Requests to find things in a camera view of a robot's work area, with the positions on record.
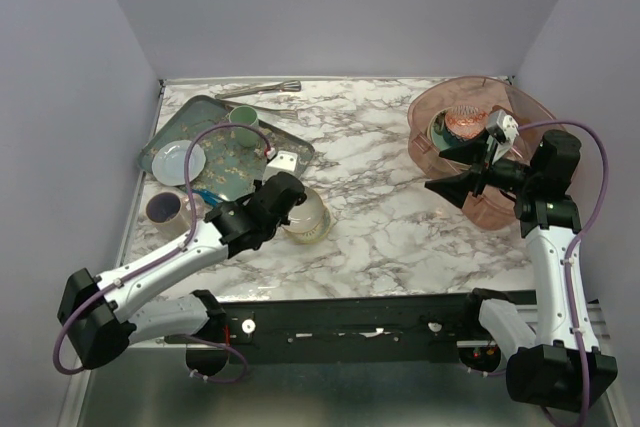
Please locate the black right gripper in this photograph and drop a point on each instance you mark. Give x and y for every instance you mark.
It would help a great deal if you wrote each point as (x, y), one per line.
(456, 187)

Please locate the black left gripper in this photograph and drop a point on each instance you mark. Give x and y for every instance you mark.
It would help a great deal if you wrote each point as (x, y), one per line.
(259, 187)

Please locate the green and cream plate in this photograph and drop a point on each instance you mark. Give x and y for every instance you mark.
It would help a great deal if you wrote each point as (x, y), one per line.
(441, 135)

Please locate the patterned ceramic bowl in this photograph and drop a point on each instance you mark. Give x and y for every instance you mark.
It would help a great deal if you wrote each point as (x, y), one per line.
(305, 217)

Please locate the red patterned bowl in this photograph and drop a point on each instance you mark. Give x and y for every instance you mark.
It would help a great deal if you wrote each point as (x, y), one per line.
(465, 122)

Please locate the yellow blue patterned bowl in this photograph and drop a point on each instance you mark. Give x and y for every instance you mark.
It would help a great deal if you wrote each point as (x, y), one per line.
(316, 234)

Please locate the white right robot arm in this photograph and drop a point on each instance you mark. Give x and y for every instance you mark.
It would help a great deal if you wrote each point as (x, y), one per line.
(558, 363)

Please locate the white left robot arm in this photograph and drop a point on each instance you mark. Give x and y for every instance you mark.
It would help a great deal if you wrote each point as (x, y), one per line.
(224, 232)

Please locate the transparent pink plastic bin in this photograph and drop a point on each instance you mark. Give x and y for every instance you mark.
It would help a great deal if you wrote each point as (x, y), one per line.
(550, 151)

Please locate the floral teal tray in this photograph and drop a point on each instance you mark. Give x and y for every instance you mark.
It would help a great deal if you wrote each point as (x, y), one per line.
(230, 169)

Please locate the blue plastic knife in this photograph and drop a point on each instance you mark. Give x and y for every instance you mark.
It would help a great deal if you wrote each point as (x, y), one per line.
(208, 197)

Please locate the green plastic cup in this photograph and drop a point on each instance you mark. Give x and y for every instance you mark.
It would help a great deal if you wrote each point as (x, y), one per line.
(248, 116)

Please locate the metal serving tongs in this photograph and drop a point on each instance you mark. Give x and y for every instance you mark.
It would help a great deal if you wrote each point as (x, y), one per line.
(288, 86)

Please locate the light blue saucer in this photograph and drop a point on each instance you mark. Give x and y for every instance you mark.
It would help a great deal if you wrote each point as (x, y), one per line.
(168, 164)

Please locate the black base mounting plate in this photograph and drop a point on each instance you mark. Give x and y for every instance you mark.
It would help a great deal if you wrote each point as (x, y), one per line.
(435, 328)

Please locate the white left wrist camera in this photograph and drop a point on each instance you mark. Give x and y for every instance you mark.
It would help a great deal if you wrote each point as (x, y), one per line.
(283, 161)

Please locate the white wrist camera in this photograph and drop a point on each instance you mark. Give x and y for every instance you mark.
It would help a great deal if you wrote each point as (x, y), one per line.
(502, 131)
(283, 161)

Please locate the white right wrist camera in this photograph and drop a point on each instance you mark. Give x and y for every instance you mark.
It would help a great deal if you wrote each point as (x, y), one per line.
(502, 131)

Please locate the aluminium frame rail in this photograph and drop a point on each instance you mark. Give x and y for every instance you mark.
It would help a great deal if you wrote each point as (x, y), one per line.
(595, 327)

